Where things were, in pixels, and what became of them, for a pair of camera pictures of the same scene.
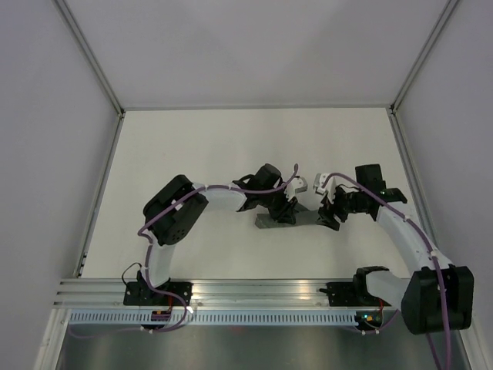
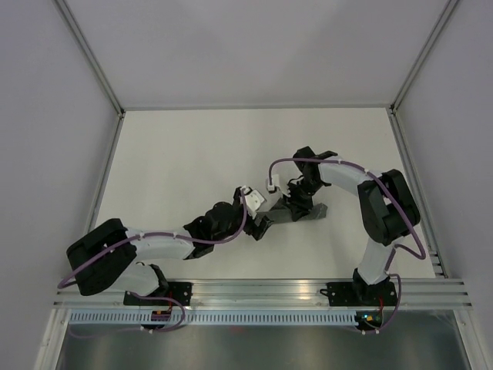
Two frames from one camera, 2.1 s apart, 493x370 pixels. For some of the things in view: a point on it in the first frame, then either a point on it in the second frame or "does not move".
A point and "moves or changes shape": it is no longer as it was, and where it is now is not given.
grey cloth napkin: [303, 216] moves or changes shape
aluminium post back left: [91, 55] does not move
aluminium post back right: [448, 8] does not move
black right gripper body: [343, 203] to [301, 194]
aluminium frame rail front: [206, 292] does not move
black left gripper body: [277, 204] to [250, 227]
